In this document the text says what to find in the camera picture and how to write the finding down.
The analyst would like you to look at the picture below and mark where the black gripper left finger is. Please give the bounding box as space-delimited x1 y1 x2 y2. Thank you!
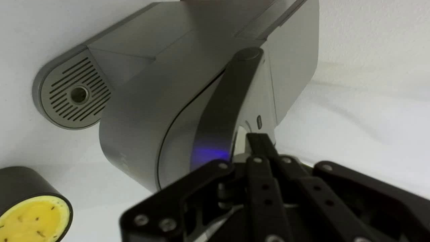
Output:
120 133 288 242

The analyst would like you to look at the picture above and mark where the grey pod coffee machine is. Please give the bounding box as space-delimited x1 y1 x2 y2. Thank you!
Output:
32 0 322 194

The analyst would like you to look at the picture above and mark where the dark jar yellow candle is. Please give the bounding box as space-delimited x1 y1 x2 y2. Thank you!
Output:
0 165 75 242

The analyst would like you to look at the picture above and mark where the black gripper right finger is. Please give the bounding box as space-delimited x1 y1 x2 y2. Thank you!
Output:
261 133 430 242

